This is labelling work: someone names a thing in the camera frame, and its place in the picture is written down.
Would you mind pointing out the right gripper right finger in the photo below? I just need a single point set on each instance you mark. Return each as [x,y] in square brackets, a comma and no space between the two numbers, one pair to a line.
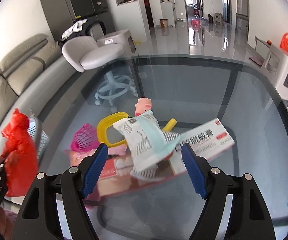
[249,216]

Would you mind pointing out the person's left hand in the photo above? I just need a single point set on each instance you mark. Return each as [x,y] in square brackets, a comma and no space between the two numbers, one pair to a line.
[7,221]

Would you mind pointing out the pink plastic shuttlecock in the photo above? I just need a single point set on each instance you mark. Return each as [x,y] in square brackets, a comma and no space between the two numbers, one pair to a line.
[85,139]

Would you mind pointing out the dark grey cabinet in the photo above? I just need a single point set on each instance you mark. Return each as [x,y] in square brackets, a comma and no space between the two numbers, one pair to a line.
[61,14]

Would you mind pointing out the white plastic stool left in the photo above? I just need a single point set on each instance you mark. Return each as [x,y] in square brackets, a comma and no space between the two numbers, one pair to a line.
[120,37]

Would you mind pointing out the red white toothpaste box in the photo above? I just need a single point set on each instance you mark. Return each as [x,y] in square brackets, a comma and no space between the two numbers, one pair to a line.
[117,176]

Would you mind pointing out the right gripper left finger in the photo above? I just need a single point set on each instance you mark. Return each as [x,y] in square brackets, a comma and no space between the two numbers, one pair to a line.
[38,216]

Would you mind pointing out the white teal snack wrapper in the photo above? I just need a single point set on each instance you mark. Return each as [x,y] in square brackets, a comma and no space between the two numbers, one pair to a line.
[147,143]

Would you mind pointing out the grey sofa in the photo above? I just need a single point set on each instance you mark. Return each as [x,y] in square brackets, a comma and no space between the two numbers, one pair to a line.
[30,75]

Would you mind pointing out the yellow foam dart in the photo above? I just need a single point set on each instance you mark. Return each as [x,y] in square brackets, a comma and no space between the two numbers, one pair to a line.
[169,125]

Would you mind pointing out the pink pig toy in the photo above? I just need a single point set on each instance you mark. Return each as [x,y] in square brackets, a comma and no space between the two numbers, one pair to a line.
[143,105]

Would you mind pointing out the red plastic bag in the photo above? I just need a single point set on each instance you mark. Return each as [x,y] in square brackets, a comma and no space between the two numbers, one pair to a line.
[19,155]

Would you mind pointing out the silver perforated trash bin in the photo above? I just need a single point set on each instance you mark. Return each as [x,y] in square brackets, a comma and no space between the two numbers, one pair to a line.
[39,137]

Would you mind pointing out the pile of clothes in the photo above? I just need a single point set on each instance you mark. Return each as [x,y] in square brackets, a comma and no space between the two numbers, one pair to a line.
[81,27]

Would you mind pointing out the white low tv console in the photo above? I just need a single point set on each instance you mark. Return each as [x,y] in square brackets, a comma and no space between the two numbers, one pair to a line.
[279,62]

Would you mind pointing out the pink toy on floor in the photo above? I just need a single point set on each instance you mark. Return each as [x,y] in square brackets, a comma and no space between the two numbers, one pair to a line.
[195,24]

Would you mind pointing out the small brown waste bin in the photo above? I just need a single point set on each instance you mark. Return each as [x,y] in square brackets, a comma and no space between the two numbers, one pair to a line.
[164,23]

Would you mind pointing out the white plastic stool right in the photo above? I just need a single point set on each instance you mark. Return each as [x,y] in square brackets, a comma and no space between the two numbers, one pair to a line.
[282,72]

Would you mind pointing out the white swivel chair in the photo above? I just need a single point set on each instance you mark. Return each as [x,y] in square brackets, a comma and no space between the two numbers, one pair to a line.
[83,53]

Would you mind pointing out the white plastic stool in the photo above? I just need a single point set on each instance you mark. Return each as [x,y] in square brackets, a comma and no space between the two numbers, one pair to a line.
[282,72]
[120,37]

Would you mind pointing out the yellow plastic ring bowl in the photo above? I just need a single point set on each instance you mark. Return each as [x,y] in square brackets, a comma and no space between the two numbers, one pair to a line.
[106,132]

